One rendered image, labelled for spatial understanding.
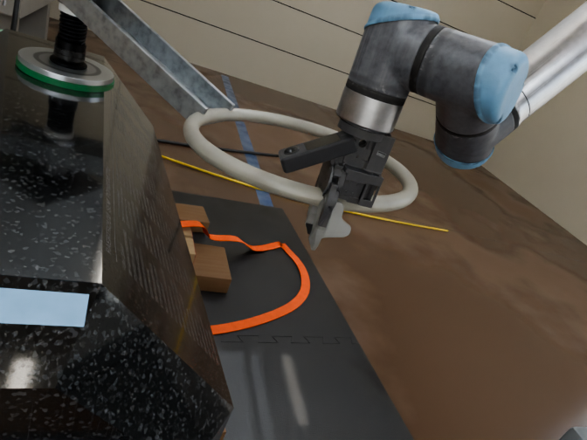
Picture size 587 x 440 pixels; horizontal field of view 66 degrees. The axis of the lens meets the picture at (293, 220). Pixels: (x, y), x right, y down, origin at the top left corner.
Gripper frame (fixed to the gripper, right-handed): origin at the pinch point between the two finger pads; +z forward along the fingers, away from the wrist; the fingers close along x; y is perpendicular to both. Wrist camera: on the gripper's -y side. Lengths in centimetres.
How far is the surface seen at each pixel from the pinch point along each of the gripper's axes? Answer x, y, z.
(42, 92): 37, -56, 0
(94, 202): -0.7, -34.0, 2.5
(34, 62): 47, -62, -3
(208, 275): 94, -9, 77
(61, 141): 16.6, -45.0, 1.3
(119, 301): -18.1, -25.6, 6.2
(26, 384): -27.8, -32.3, 11.7
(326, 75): 542, 102, 40
